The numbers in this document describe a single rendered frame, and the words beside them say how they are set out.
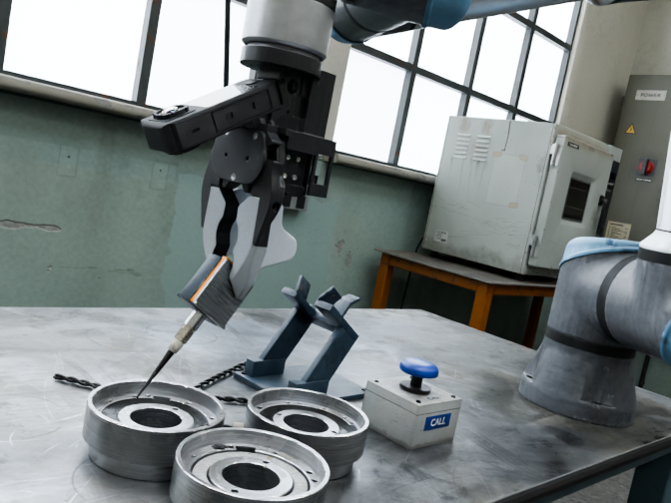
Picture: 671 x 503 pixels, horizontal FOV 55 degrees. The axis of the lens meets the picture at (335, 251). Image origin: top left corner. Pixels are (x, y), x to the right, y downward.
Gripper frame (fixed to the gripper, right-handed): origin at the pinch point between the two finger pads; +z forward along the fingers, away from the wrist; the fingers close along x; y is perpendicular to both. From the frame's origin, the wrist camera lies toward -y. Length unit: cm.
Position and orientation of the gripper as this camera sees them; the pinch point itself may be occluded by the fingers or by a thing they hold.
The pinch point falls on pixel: (223, 279)
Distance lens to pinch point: 57.5
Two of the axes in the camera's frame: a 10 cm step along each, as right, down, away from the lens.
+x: -7.0, -2.1, 6.8
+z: -1.9, 9.8, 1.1
